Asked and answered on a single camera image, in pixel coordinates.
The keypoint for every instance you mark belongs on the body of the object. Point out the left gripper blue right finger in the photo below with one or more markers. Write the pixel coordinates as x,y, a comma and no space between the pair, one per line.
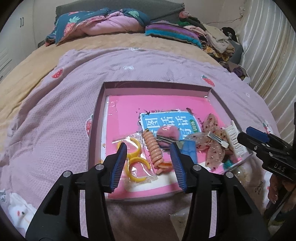
180,172

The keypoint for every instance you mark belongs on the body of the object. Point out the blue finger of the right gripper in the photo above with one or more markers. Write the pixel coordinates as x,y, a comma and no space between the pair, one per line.
257,134

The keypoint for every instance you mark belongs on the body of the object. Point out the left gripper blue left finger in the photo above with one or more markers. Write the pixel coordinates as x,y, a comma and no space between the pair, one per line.
117,165

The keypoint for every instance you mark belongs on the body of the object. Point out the yellow rings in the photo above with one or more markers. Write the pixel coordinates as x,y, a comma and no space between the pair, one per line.
135,159

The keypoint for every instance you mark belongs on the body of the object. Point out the pink fluffy bunny hair clip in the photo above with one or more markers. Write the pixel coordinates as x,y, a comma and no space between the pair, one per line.
168,132

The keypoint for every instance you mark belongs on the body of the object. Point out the white hair claw clip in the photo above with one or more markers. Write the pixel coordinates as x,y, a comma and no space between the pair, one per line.
231,133

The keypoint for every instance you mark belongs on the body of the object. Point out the sheer sequin bow hair clip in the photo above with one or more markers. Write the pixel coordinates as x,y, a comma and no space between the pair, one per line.
213,141

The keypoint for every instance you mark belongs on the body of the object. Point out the right hand with painted nails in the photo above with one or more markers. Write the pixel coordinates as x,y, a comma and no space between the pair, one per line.
275,184

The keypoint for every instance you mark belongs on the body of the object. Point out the blue rectangular hair claw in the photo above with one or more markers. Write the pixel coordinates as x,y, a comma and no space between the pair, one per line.
189,149

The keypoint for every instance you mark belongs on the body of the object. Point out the shallow brown cardboard box lid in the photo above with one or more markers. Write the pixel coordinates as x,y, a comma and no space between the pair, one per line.
94,126

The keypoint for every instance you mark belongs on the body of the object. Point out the lilac cartoon print quilt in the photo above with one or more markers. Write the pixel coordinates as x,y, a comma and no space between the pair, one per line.
48,136

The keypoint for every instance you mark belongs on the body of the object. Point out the white striped curtain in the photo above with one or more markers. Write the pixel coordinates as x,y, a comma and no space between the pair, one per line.
268,41

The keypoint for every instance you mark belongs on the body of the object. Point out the pile of mixed clothes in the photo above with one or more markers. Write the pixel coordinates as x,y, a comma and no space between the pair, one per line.
221,44

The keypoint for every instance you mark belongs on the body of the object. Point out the purple teal striped blanket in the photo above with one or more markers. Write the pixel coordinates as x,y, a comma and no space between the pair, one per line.
167,30

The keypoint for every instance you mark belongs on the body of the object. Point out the tan bed sheet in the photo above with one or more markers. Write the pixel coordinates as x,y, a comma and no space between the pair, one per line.
17,85

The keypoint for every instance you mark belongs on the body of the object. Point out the navy pink strawberry comforter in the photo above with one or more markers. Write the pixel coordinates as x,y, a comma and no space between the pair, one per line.
77,24

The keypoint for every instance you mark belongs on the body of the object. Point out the white wardrobe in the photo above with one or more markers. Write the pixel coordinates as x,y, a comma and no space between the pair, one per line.
17,37

